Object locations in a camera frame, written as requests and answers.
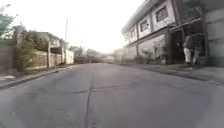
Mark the vehicle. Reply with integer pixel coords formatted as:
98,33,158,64
102,55,116,65

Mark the grey concrete road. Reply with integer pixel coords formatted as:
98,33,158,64
0,63,224,128

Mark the pole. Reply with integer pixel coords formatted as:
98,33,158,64
63,17,69,65

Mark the two-storey building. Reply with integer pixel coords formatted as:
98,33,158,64
120,0,224,67

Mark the house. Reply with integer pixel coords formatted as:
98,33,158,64
33,30,75,66

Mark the grey raised sidewalk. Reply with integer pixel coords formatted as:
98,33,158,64
121,62,224,86
0,64,79,90

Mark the person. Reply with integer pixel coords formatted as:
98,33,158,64
181,31,198,67

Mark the bush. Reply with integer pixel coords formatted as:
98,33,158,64
13,30,38,73

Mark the tree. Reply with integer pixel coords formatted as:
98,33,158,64
0,3,18,44

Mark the stone wall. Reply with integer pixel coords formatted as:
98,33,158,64
0,46,64,73

